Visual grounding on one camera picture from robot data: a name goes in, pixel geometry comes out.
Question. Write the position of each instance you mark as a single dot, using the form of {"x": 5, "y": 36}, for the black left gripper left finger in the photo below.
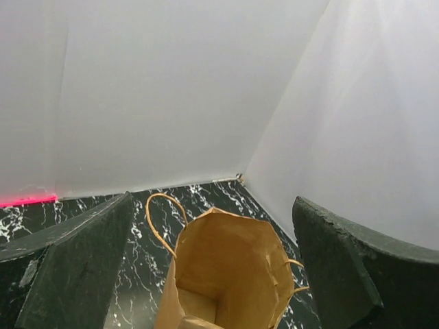
{"x": 64, "y": 276}

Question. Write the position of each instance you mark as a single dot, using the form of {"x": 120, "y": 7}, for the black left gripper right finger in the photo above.
{"x": 361, "y": 278}

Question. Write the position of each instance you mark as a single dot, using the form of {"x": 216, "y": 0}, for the red LED strip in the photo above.
{"x": 29, "y": 200}

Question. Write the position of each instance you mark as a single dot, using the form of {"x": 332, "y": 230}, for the brown paper bag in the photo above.
{"x": 226, "y": 271}

